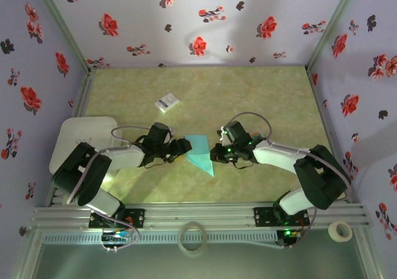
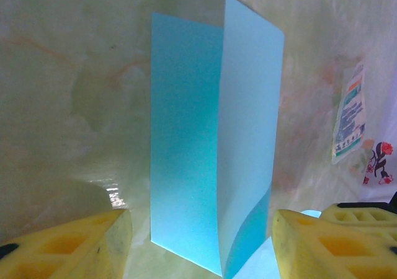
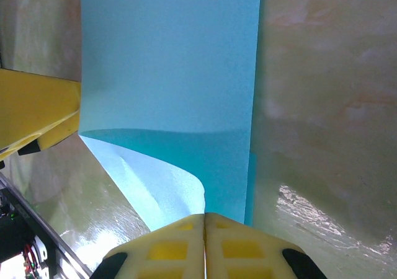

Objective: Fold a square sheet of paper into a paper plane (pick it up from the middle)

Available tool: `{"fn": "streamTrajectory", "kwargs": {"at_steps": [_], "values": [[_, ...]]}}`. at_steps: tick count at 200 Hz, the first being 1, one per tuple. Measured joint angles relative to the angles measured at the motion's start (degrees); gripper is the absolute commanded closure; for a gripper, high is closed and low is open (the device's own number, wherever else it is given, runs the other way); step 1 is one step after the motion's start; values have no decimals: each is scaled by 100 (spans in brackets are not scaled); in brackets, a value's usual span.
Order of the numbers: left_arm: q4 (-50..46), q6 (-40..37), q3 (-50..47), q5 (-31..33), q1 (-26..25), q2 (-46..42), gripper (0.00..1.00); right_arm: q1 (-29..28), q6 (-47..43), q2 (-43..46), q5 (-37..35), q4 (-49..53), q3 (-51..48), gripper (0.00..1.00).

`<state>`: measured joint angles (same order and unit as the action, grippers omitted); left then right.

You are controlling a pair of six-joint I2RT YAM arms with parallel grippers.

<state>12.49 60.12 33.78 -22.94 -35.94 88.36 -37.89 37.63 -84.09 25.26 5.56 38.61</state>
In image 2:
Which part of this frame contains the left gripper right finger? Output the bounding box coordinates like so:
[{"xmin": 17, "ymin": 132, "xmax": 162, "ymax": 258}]
[{"xmin": 272, "ymin": 210, "xmax": 397, "ymax": 279}]

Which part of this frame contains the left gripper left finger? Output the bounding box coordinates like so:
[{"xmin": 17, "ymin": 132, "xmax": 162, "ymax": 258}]
[{"xmin": 0, "ymin": 209, "xmax": 133, "ymax": 279}]

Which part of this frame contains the teal paper sheet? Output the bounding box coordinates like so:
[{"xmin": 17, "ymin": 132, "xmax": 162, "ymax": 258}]
[{"xmin": 149, "ymin": 0, "xmax": 285, "ymax": 279}]

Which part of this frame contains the orange teal printed packet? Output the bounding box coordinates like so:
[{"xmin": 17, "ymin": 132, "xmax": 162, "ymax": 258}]
[{"xmin": 331, "ymin": 61, "xmax": 367, "ymax": 166}]

